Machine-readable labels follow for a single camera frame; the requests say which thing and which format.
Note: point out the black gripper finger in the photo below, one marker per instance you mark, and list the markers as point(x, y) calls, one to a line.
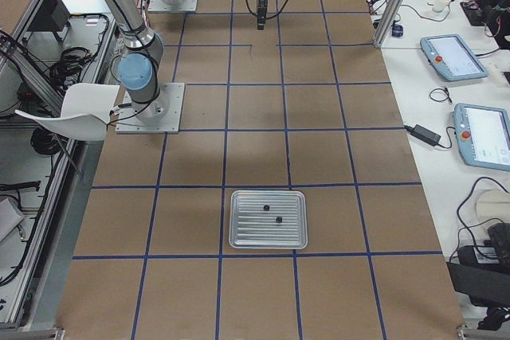
point(262, 6)

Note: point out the ribbed silver metal tray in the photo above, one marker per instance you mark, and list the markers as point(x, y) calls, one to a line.
point(251, 227)

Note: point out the white cup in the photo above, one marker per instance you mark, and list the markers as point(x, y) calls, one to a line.
point(439, 5)

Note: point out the upper blue teach pendant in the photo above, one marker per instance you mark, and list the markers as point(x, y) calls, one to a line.
point(451, 58)

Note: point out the blue teach pendant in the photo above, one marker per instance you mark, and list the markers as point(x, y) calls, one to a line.
point(451, 58)
point(482, 135)

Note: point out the white plastic chair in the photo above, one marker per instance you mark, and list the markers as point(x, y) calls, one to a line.
point(84, 112)

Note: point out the black power adapter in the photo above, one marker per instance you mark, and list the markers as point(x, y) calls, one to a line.
point(426, 135)

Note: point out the lower blue teach pendant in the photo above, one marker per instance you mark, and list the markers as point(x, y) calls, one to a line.
point(482, 135)

